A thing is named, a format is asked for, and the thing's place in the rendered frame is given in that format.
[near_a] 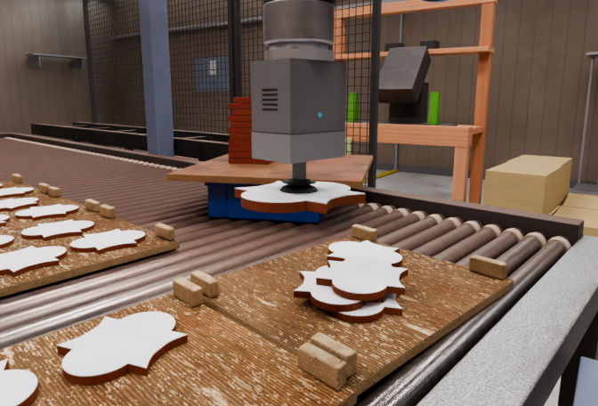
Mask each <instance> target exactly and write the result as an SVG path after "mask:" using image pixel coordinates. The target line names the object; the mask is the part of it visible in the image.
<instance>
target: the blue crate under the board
mask: <svg viewBox="0 0 598 406"><path fill-rule="evenodd" d="M260 185H265V184H244V183H205V186H207V190H208V214H209V216H210V217H222V218H238V219H254V220H269V221H285V222H300V223H319V222H320V221H321V219H322V217H323V216H324V214H320V213H315V212H310V211H303V212H296V213H263V212H256V211H252V210H248V209H245V208H243V207H242V206H241V199H239V198H235V188H240V187H253V186H260Z"/></svg>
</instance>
